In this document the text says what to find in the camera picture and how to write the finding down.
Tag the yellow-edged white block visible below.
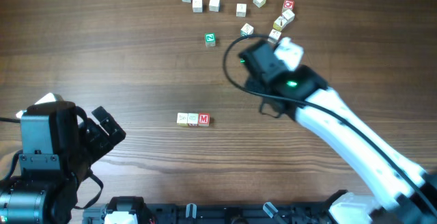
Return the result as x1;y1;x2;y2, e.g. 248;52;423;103
177;113;188;126

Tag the red U side block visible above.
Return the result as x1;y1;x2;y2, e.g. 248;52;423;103
187;113;199;126

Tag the red M letter block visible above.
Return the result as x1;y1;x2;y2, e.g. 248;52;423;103
198;113;210;126

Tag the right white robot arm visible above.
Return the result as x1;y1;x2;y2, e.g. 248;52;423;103
239;38;436;223

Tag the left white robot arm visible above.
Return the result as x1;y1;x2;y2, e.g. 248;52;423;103
1;101;126;224

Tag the white block number 2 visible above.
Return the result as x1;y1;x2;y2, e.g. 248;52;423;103
268;29;281;44

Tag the white block teal side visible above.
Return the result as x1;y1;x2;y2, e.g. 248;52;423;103
240;23;254;36

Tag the yellow bordered picture block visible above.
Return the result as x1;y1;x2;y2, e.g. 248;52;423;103
272;16;287;31

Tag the white block beside yellow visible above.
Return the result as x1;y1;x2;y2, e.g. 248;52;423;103
281;10;295;24

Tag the green Z letter block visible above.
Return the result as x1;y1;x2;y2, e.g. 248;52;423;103
204;33;216;47

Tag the white block bird-like picture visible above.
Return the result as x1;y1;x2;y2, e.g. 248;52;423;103
236;3;247;18

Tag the red Q letter block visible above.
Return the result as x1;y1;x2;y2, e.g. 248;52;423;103
282;0;295;12

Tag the white block red Y side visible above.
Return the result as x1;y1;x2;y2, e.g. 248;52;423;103
209;0;221;12

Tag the white block turtle picture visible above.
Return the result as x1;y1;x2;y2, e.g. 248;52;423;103
192;0;203;13

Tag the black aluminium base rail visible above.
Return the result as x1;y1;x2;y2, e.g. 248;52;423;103
82;196;336;224

